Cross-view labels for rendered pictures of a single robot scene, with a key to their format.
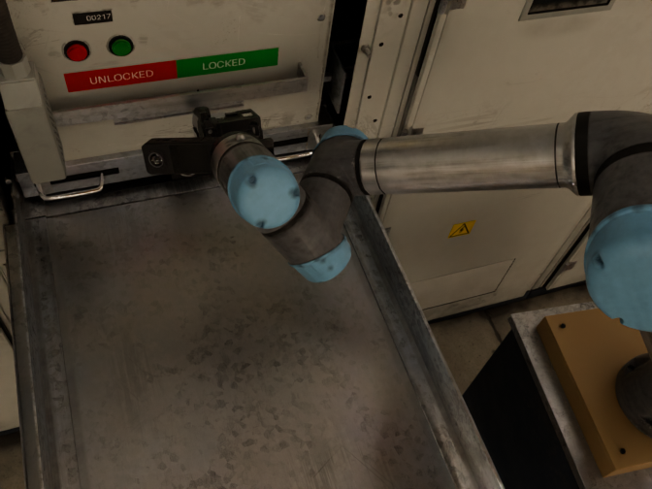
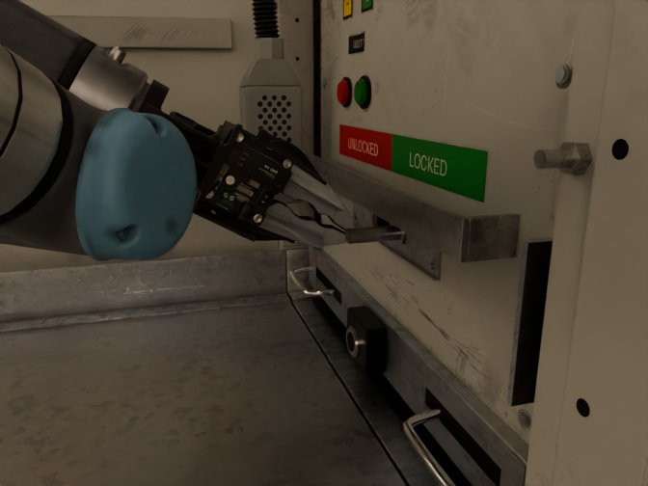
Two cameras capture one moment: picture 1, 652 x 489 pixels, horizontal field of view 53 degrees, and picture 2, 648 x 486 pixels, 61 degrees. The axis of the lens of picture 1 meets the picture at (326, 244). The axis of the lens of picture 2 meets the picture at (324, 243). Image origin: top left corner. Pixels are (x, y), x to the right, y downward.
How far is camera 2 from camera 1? 1.04 m
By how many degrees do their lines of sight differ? 84
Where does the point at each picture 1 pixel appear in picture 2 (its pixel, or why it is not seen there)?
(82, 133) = not seen: hidden behind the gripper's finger
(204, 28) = (416, 77)
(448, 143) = not seen: outside the picture
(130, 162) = (346, 294)
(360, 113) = (556, 461)
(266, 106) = (464, 312)
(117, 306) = (147, 344)
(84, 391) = (41, 335)
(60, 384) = (60, 321)
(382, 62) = (627, 252)
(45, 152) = not seen: hidden behind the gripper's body
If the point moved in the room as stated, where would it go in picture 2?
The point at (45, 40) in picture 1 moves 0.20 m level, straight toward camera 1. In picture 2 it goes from (337, 72) to (165, 70)
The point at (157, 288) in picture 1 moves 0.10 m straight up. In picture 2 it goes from (160, 367) to (152, 282)
